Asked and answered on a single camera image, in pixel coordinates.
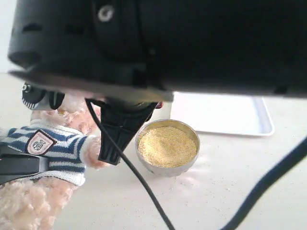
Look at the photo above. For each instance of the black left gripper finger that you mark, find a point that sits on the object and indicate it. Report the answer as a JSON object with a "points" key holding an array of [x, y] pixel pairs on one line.
{"points": [[15, 164]]}

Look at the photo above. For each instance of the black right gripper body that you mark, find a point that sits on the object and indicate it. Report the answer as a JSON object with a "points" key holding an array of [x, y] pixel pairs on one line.
{"points": [[92, 46]]}

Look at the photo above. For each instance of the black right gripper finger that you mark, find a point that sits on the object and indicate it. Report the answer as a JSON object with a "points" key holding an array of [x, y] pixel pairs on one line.
{"points": [[121, 120]]}

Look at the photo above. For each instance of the dark red wooden spoon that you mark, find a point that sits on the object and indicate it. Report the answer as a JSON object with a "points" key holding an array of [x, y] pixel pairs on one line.
{"points": [[159, 105]]}

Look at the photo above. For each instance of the tan teddy bear striped shirt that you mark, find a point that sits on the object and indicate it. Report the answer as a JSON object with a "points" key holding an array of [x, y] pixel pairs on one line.
{"points": [[64, 143]]}

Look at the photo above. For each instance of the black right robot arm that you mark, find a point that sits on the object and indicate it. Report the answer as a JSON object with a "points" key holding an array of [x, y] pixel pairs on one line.
{"points": [[256, 47]]}

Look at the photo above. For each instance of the steel bowl of millet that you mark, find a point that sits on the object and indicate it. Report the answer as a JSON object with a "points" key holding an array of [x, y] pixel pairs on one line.
{"points": [[167, 147]]}

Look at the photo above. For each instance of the white rectangular plastic tray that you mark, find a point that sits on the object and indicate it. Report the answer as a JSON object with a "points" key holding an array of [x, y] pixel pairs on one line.
{"points": [[223, 114]]}

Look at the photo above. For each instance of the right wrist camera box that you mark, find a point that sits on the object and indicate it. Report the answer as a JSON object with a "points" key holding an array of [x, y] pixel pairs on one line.
{"points": [[35, 98]]}

